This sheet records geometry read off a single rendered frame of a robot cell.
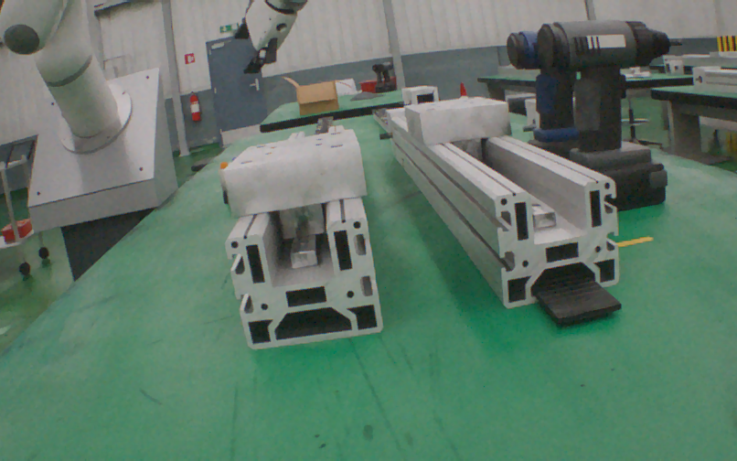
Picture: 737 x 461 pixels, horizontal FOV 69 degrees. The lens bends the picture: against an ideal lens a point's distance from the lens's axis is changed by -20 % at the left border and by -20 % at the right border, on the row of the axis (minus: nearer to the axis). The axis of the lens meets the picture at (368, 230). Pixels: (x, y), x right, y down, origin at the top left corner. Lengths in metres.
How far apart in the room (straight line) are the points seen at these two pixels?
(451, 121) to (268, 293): 0.38
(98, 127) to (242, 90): 10.91
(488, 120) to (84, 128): 0.86
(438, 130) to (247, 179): 0.31
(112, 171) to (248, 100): 10.95
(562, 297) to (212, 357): 0.26
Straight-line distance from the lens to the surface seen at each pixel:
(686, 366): 0.39
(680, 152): 2.82
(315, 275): 0.48
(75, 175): 1.35
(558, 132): 0.95
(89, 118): 1.34
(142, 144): 1.32
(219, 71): 12.29
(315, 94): 3.34
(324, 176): 0.52
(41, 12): 1.10
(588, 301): 0.46
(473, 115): 0.78
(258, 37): 1.16
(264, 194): 0.52
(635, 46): 0.74
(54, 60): 1.23
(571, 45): 0.70
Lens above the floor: 0.96
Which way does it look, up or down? 14 degrees down
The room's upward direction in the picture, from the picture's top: 9 degrees counter-clockwise
